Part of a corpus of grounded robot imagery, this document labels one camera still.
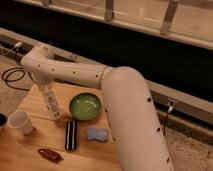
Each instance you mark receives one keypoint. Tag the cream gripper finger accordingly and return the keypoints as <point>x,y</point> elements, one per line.
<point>44,87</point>

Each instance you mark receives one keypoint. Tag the white plastic bottle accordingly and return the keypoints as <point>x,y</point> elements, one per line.
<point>52,104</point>

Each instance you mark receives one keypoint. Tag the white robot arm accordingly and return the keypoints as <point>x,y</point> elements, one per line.
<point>131,113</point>

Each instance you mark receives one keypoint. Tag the green ceramic bowl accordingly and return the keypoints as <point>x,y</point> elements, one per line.
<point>85,106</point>

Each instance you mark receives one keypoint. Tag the white paper cup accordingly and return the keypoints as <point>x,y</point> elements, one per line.
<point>20,120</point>

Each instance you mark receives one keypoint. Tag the black object at left edge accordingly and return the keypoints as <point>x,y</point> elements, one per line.
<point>3,119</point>

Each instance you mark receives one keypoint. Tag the black striped rectangular box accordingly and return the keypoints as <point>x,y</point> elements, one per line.
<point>71,136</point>

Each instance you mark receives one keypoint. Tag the blue sponge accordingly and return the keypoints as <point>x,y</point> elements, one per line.
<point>97,134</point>

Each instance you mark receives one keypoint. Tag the white plug on rail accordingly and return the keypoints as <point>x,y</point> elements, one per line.
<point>18,45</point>

